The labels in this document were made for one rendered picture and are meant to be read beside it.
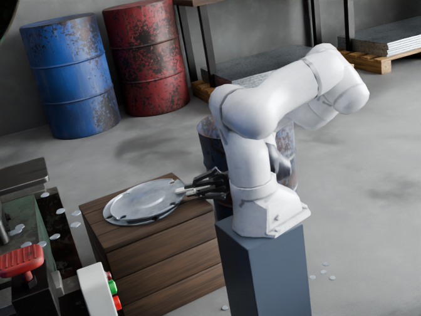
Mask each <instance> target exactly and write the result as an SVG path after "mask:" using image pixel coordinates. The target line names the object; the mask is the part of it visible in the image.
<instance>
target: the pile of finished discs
mask: <svg viewBox="0 0 421 316"><path fill-rule="evenodd" d="M125 193H126V192H124V193H121V194H120V195H123V194H124V195H125V196H128V195H129V194H125ZM120 195H118V196H116V197H115V198H113V199H112V200H111V201H110V202H109V203H108V204H107V205H106V206H105V207H104V209H103V217H104V218H105V220H106V221H107V222H109V223H110V224H114V225H116V226H138V225H142V224H147V223H151V222H154V221H155V220H152V218H154V217H157V220H158V219H161V218H163V217H165V216H166V215H168V214H170V213H171V212H172V211H173V210H174V209H175V208H176V207H177V206H178V205H179V203H180V202H179V203H178V204H176V203H171V204H170V205H175V206H174V207H172V208H170V209H169V210H167V211H165V212H163V213H160V214H158V215H156V216H152V217H150V218H146V219H140V220H136V221H122V220H120V219H116V218H114V217H112V218H110V219H106V218H107V217H109V216H112V215H111V212H110V207H111V205H112V203H113V202H114V200H116V198H117V197H119V196H120ZM125 217H126V216H122V217H121V219H123V218H125Z"/></svg>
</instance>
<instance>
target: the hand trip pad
mask: <svg viewBox="0 0 421 316"><path fill-rule="evenodd" d="M43 262H44V256H43V249H42V247H41V246H40V245H38V244H33V245H29V246H25V247H23V248H20V249H17V250H14V251H10V252H8V253H5V254H3V255H1V256H0V278H11V277H14V276H16V275H19V274H20V275H21V278H22V280H23V282H28V281H30V280H32V278H33V276H32V274H31V270H34V269H36V268H38V267H40V266H41V265H42V264H43Z"/></svg>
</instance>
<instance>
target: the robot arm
mask: <svg viewBox="0 0 421 316"><path fill-rule="evenodd" d="M369 94H370V93H369V91H368V89H367V87H366V85H365V84H364V83H363V82H362V80H361V78H360V76H359V74H358V73H357V72H356V70H355V69H354V68H353V67H352V66H351V65H350V64H349V63H348V62H347V61H346V60H345V58H344V57H343V56H342V55H341V54H340V53H339V51H338V50H337V49H336V48H335V47H334V46H333V45H331V44H330V43H322V44H320V45H316V46H315V47H314V48H313V49H312V50H310V51H309V52H308V53H307V54H306V56H305V57H304V58H301V59H299V60H296V61H294V62H292V63H290V64H288V65H286V66H284V67H282V68H279V69H277V70H275V71H273V72H271V73H270V75H269V76H268V78H267V79H265V80H264V81H263V82H262V83H261V84H260V85H259V86H258V87H256V88H244V87H242V86H240V85H231V84H225V85H221V86H219V87H216V89H215V90H214V91H213V92H212V93H211V95H210V98H209V108H210V111H211V113H212V116H213V118H214V120H215V122H216V126H217V129H218V132H219V135H220V138H221V141H222V145H223V148H224V151H225V153H226V160H227V166H228V171H226V172H224V171H220V170H218V168H217V167H216V166H215V167H214V168H213V169H212V170H210V171H207V172H205V173H203V174H201V175H199V176H197V177H194V179H193V183H191V184H186V185H184V187H181V188H178V189H176V190H175V194H179V193H183V192H186V194H185V196H187V197H188V198H189V197H192V196H195V197H198V199H199V200H202V199H221V200H225V199H226V194H227V193H229V192H231V197H232V207H233V219H232V230H233V231H235V232H236V233H237V234H239V235H241V236H245V237H252V238H263V237H265V238H277V237H278V236H279V235H281V234H283V233H284V232H285V231H287V230H289V229H290V228H292V227H293V226H295V225H296V224H298V223H299V222H301V221H302V220H304V219H306V218H307V217H308V216H310V215H311V212H310V210H309V209H308V207H307V205H305V204H304V203H302V202H301V201H300V200H299V197H298V195H297V194H296V193H295V192H294V191H293V190H291V189H290V188H288V187H285V186H283V185H281V184H278V182H280V181H283V180H285V179H287V178H289V177H290V175H291V164H290V161H289V158H288V157H285V156H283V155H282V154H280V153H279V151H278V150H277V147H276V141H275V136H276V132H277V131H279V130H280V129H282V128H283V127H284V126H285V125H287V124H289V123H290V122H292V121H293V122H295V123H296V124H297V125H299V126H300V127H302V128H304V129H308V130H317V129H319V128H320V127H322V126H324V125H325V124H327V123H328V122H329V121H330V120H331V119H333V118H334V117H335V116H336V115H337V114H338V113H341V114H344V115H348V114H351V113H354V112H357V111H359V109H361V108H362V107H363V106H364V105H365V104H366V102H367V101H368V98H369ZM214 174H215V175H216V174H218V175H216V177H213V178H211V179H207V180H203V179H206V178H208V177H210V176H213V175H214ZM202 180H203V181H202ZM208 185H213V186H209V187H205V188H202V189H198V190H195V188H196V187H202V186H208ZM216 191H220V192H221V193H209V192H216Z"/></svg>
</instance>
